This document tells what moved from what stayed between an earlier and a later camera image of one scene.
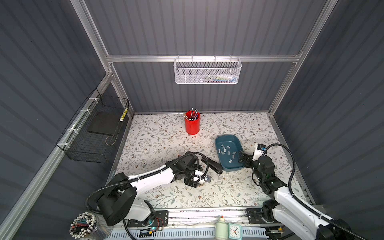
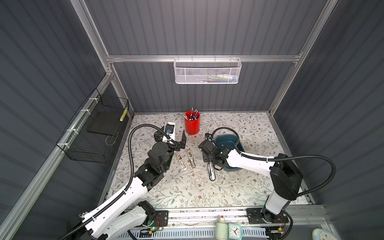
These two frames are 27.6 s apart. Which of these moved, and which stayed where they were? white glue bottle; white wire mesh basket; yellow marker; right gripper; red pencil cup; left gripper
Moved: left gripper; right gripper
Stayed: red pencil cup; white wire mesh basket; white glue bottle; yellow marker
